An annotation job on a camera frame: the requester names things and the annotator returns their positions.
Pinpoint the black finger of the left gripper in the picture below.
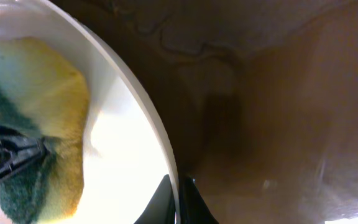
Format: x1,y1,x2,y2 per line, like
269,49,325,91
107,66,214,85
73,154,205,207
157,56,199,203
0,126,48,184

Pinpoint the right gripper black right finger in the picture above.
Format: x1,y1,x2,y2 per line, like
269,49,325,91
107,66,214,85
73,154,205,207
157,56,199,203
179,175,219,224

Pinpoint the cream white plate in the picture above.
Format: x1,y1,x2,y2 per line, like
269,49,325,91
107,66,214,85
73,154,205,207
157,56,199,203
0,1,178,223

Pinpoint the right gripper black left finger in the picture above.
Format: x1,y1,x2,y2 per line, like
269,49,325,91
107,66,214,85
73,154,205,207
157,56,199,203
134,174,175,224

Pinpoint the yellow green sponge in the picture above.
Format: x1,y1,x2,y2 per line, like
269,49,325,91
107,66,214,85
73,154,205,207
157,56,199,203
0,37,90,223

